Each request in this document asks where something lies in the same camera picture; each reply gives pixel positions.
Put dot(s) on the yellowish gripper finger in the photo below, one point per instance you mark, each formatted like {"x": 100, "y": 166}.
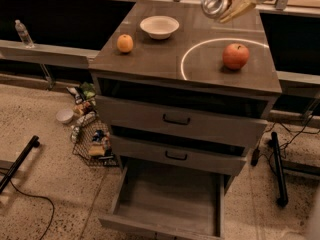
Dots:
{"x": 236, "y": 9}

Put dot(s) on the grey drawer cabinet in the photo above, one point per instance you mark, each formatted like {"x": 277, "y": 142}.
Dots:
{"x": 186, "y": 71}

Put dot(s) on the top grey drawer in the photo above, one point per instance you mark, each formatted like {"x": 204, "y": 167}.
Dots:
{"x": 204, "y": 126}

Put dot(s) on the middle grey drawer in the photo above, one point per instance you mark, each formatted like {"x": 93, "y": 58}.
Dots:
{"x": 205, "y": 161}

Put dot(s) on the open bottom grey drawer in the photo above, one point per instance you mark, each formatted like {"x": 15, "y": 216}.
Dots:
{"x": 166, "y": 202}

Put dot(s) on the red apple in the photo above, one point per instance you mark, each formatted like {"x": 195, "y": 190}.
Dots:
{"x": 235, "y": 56}

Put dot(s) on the white bowl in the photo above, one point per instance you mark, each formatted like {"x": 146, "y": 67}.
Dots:
{"x": 159, "y": 27}

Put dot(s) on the orange fruit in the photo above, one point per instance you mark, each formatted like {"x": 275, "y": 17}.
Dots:
{"x": 125, "y": 43}

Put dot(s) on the green snack bag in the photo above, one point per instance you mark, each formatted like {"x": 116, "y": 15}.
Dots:
{"x": 88, "y": 90}

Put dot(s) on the blue packaged item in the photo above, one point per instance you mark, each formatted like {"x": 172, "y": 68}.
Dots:
{"x": 98, "y": 135}

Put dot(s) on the small white cup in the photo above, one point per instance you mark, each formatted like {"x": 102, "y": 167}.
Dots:
{"x": 64, "y": 116}

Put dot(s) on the clear water bottle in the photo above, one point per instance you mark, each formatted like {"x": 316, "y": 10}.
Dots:
{"x": 23, "y": 34}

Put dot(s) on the grey side shelf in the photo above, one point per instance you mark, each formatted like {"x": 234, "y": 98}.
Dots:
{"x": 47, "y": 54}

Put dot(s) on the black bar left floor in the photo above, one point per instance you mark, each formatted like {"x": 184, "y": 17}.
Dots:
{"x": 8, "y": 169}

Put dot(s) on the black wire basket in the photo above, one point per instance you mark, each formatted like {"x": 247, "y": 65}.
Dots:
{"x": 93, "y": 154}

